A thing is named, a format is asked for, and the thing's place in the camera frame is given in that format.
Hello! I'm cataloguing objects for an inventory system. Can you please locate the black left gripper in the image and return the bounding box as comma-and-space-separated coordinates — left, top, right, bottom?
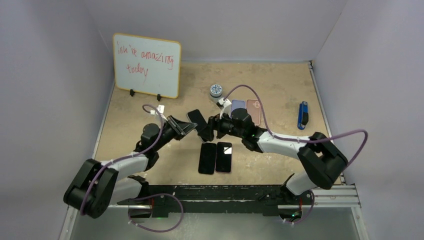
152, 115, 196, 152

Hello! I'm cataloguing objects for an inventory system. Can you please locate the pink phone case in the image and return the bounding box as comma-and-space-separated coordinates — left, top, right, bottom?
246, 99, 261, 126

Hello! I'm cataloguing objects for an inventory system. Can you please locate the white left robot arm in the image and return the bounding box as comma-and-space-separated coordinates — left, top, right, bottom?
63, 115, 197, 219

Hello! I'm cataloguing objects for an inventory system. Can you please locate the small black phone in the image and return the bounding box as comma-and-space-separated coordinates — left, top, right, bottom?
198, 142, 217, 175

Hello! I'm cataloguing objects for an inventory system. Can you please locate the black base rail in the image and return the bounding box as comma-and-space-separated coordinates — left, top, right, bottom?
117, 184, 315, 220

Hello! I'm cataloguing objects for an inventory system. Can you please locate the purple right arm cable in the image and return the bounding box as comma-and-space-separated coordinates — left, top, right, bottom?
222, 84, 369, 170

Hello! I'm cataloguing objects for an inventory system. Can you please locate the blue black stapler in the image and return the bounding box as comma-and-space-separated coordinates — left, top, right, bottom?
297, 101, 309, 130

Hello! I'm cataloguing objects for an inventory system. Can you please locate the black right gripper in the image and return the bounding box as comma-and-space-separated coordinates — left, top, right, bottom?
199, 109, 246, 142

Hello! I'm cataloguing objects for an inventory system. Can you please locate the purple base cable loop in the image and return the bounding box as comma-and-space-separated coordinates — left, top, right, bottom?
127, 193, 185, 233

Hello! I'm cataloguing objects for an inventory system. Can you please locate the orange framed whiteboard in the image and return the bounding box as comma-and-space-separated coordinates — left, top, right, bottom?
112, 33, 182, 99

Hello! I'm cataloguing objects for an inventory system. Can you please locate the purple phone black screen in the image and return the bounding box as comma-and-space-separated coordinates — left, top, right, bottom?
215, 142, 233, 173

